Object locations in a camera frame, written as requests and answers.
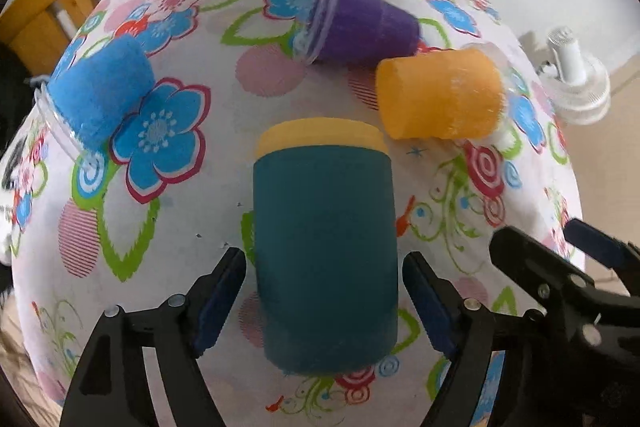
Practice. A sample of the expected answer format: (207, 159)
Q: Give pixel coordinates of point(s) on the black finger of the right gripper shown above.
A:
(622, 258)
(579, 364)

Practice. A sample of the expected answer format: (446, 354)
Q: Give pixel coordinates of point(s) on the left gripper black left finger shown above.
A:
(111, 384)

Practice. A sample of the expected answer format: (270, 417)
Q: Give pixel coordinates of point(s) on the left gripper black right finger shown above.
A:
(465, 331)

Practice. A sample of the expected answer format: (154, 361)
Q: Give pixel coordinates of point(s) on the dark teal cup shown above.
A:
(325, 245)

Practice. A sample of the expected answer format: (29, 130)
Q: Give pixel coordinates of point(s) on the orange cup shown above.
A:
(446, 94)

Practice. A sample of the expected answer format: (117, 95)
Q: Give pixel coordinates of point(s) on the blue cup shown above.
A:
(86, 104)

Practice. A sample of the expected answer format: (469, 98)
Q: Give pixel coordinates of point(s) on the purple cup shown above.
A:
(353, 32)

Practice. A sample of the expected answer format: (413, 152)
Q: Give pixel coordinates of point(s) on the white floor fan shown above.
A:
(576, 82)

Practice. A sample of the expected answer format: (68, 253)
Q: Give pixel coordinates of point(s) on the floral tablecloth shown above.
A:
(172, 193)

